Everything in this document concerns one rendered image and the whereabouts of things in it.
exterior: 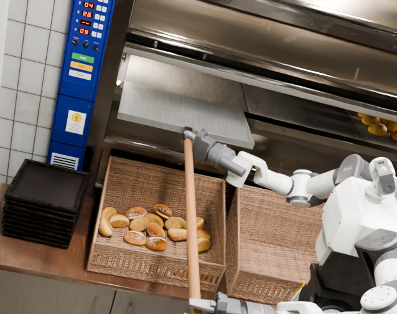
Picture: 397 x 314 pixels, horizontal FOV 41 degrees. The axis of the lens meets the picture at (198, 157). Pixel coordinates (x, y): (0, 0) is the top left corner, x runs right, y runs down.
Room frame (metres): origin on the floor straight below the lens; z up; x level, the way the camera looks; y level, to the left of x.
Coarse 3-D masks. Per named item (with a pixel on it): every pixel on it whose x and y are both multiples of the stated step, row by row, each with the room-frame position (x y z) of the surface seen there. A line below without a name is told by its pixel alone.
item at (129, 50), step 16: (128, 48) 1.95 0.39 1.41; (160, 48) 2.12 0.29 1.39; (176, 64) 1.98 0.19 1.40; (192, 64) 2.00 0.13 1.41; (224, 64) 2.18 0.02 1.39; (240, 80) 2.03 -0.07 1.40; (256, 80) 2.05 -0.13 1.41; (288, 80) 2.24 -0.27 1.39; (304, 96) 2.08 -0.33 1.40; (352, 96) 2.32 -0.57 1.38; (368, 112) 2.13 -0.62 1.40
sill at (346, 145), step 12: (120, 84) 2.12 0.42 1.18; (252, 120) 2.20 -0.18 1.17; (264, 120) 2.23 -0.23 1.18; (276, 120) 2.27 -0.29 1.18; (276, 132) 2.23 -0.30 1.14; (288, 132) 2.24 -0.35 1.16; (300, 132) 2.25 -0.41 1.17; (312, 132) 2.27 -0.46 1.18; (324, 132) 2.31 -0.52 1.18; (324, 144) 2.27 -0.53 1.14; (336, 144) 2.28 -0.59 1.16; (348, 144) 2.29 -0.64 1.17; (360, 144) 2.31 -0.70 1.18; (372, 144) 2.36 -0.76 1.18; (384, 156) 2.32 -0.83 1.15; (396, 156) 2.34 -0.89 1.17
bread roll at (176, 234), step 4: (168, 232) 1.95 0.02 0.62; (172, 232) 1.95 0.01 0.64; (176, 232) 1.95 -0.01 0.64; (180, 232) 1.95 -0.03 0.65; (184, 232) 1.96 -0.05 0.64; (172, 236) 1.94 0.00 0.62; (176, 236) 1.94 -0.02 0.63; (180, 236) 1.95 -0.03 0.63; (184, 236) 1.96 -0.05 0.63; (176, 240) 1.95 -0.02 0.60; (180, 240) 1.96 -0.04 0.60
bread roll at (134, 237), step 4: (128, 232) 1.85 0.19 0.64; (132, 232) 1.85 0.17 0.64; (136, 232) 1.86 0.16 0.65; (140, 232) 1.87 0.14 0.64; (124, 236) 1.85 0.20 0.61; (128, 236) 1.84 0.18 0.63; (132, 236) 1.84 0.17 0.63; (136, 236) 1.84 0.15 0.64; (140, 236) 1.85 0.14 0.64; (144, 236) 1.87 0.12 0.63; (128, 240) 1.83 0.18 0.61; (132, 240) 1.83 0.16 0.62; (136, 240) 1.83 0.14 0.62; (140, 240) 1.84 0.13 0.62; (144, 240) 1.85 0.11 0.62; (132, 244) 1.83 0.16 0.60; (136, 244) 1.83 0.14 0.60; (140, 244) 1.84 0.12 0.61
